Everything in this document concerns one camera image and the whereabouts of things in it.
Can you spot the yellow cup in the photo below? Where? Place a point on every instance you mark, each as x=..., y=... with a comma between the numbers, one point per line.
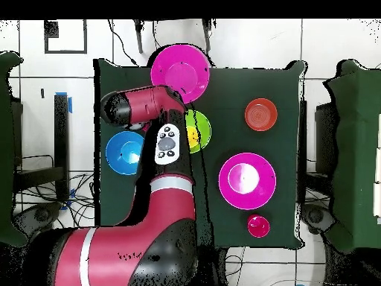
x=193, y=135

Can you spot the green bowl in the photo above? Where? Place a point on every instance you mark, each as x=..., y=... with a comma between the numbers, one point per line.
x=204, y=122

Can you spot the large pink bowl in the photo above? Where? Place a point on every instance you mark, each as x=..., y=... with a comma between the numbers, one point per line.
x=247, y=181
x=181, y=65

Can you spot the blue bowl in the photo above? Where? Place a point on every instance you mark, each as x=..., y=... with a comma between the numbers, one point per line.
x=123, y=152

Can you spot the orange bowl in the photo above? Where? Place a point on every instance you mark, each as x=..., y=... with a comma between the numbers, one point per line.
x=261, y=114

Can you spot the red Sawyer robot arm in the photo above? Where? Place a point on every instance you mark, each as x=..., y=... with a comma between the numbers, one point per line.
x=146, y=104

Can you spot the dark green table cloth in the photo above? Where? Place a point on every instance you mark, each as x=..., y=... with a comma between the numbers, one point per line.
x=238, y=86

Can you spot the crimson cup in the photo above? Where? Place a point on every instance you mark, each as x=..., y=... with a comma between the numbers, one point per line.
x=258, y=225

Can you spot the black stand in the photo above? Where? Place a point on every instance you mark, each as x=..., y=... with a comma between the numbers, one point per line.
x=303, y=134
x=61, y=134

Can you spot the black tripod leg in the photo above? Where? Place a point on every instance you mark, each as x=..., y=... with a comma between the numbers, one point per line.
x=207, y=35
x=138, y=38

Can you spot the blue tape piece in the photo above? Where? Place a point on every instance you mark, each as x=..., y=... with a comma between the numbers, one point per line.
x=70, y=105

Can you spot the neighbouring green covered table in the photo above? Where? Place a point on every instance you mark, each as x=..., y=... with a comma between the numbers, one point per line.
x=6, y=149
x=357, y=149

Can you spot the black square floor frame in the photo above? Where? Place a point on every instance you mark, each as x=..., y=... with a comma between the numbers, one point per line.
x=51, y=29

